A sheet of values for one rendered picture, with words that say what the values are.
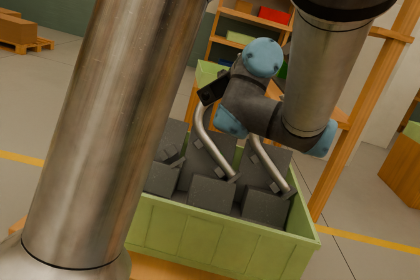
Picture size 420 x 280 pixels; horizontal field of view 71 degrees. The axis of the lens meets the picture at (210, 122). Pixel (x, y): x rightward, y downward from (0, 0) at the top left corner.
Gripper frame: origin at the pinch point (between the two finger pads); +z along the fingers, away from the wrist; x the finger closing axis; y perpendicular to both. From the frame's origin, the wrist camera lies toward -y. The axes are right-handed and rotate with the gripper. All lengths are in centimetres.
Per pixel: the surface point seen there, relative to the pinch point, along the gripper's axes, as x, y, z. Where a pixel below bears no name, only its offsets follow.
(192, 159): -13.1, -18.5, 4.1
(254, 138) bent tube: -16.7, -0.1, -2.5
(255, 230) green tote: -31.9, -15.3, -20.7
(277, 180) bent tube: -31.0, -0.5, -2.2
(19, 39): 234, -134, 365
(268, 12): 109, 271, 467
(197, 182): -18.9, -20.9, -1.3
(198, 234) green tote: -26.4, -26.9, -16.9
